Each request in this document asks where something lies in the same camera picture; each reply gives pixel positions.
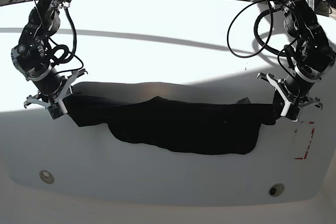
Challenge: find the round table grommet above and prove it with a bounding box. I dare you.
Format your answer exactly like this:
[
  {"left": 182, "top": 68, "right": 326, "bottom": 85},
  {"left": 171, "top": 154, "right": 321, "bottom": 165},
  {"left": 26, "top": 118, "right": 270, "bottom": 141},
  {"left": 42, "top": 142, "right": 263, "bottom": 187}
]
[
  {"left": 39, "top": 170, "right": 55, "bottom": 184},
  {"left": 268, "top": 184, "right": 285, "bottom": 197}
]

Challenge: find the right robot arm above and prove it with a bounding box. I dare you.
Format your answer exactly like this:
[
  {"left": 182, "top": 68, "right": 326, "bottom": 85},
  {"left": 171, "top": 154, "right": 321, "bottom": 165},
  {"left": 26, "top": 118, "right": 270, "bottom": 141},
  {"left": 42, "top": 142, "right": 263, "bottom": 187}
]
[{"left": 11, "top": 0, "right": 86, "bottom": 119}]

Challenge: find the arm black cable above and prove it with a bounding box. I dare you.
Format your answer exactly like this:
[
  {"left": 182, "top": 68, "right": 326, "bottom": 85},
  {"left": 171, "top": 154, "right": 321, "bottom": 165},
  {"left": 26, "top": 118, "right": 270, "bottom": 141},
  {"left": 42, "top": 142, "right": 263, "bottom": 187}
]
[
  {"left": 23, "top": 0, "right": 85, "bottom": 71},
  {"left": 227, "top": 0, "right": 297, "bottom": 59}
]

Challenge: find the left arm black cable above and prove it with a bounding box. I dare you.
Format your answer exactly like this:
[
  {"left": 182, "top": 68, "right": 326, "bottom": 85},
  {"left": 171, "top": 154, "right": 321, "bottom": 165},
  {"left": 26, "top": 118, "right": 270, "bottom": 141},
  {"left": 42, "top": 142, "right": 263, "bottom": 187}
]
[{"left": 227, "top": 0, "right": 297, "bottom": 59}]

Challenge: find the right round table grommet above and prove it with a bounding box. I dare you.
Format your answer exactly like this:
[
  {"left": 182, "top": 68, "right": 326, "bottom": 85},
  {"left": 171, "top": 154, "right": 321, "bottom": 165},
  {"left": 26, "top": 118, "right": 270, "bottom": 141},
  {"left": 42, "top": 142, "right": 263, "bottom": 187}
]
[{"left": 268, "top": 184, "right": 285, "bottom": 197}]

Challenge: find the black t-shirt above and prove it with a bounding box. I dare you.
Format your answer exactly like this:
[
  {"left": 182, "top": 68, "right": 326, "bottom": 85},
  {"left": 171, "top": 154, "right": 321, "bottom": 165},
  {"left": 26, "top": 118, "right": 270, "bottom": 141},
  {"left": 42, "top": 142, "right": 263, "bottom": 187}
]
[{"left": 64, "top": 88, "right": 277, "bottom": 155}]

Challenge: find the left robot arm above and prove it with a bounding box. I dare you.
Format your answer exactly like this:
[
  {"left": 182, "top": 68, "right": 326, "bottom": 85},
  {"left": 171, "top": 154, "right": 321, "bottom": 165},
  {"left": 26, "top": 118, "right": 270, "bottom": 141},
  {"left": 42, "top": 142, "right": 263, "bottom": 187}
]
[{"left": 254, "top": 0, "right": 335, "bottom": 121}]

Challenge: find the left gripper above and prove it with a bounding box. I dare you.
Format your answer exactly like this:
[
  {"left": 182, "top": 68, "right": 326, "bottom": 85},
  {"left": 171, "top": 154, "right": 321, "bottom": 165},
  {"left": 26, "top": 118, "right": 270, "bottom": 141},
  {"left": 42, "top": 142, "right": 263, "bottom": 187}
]
[{"left": 257, "top": 72, "right": 323, "bottom": 122}]

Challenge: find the red tape rectangle marking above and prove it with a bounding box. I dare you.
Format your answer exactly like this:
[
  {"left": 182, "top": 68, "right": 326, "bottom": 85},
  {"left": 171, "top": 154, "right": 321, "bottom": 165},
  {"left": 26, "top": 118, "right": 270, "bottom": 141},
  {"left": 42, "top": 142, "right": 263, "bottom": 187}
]
[{"left": 291, "top": 121, "right": 316, "bottom": 160}]

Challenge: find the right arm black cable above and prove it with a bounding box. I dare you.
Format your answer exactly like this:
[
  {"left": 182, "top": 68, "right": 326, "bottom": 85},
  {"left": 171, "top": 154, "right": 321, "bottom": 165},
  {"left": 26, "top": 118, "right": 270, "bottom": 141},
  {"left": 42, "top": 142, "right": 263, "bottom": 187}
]
[{"left": 23, "top": 0, "right": 85, "bottom": 71}]

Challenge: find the left round table grommet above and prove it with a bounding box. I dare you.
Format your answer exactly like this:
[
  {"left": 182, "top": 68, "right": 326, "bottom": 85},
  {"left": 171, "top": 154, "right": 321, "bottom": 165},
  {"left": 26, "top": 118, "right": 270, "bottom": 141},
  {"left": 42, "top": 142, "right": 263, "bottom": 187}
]
[{"left": 39, "top": 170, "right": 55, "bottom": 184}]

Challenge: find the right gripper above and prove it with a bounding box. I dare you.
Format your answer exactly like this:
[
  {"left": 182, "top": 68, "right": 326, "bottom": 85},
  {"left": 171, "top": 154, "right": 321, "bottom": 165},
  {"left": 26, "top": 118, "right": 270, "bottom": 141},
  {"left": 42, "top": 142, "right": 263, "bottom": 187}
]
[{"left": 23, "top": 68, "right": 89, "bottom": 120}]

